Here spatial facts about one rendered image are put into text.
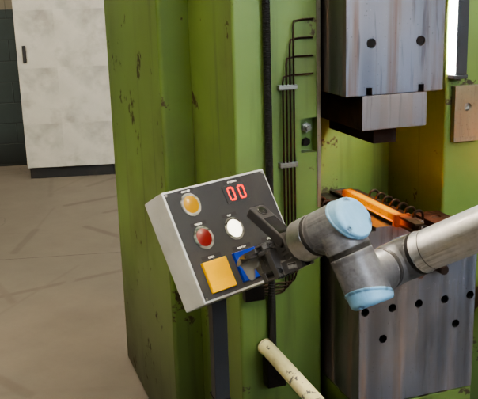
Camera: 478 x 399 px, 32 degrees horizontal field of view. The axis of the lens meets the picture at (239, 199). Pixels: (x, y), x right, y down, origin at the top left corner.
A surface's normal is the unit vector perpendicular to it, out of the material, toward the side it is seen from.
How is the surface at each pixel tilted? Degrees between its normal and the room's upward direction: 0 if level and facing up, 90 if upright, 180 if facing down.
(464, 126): 90
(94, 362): 0
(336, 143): 90
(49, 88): 90
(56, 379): 0
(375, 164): 90
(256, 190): 60
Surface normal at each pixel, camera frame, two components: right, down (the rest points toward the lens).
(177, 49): 0.32, 0.23
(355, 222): 0.55, -0.43
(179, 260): -0.72, 0.19
